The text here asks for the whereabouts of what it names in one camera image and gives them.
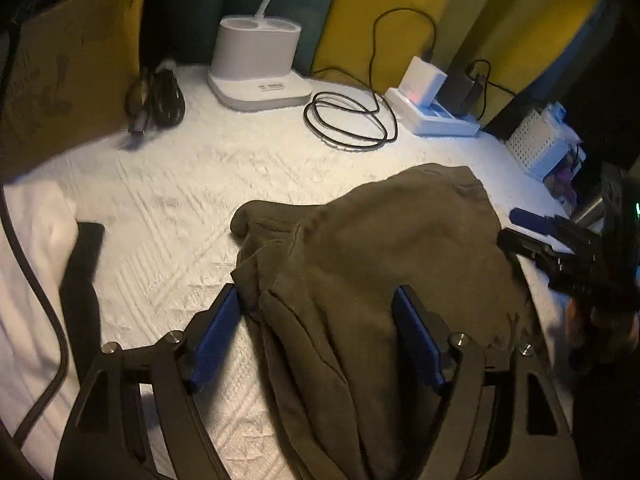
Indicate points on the white plastic basket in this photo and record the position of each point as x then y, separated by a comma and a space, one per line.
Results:
537, 142

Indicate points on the white power strip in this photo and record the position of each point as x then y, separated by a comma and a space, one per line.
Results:
440, 122

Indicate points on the white charger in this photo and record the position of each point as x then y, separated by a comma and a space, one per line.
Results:
422, 80

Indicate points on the brown cardboard box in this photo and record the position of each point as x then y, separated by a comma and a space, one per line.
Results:
65, 60

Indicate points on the steel bottle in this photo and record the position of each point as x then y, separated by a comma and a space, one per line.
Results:
590, 210

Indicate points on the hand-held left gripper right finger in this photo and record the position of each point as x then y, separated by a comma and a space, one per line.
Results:
417, 345

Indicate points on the person's right hand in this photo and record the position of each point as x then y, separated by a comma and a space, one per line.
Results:
605, 335

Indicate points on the white cloth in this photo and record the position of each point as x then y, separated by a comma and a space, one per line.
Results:
30, 260

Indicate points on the black charger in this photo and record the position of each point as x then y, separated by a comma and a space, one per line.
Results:
457, 92

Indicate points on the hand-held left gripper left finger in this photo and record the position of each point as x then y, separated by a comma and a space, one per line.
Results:
217, 330

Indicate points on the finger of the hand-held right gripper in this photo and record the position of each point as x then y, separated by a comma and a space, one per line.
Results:
530, 219
525, 246

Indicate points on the purple cloth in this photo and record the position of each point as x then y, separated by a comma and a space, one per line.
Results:
562, 177

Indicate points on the brown t-shirt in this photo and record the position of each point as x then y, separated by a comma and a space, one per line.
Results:
360, 260

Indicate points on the white desk lamp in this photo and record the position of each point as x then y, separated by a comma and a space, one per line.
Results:
255, 55

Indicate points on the blue white packet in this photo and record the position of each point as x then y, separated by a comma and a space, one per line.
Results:
557, 112

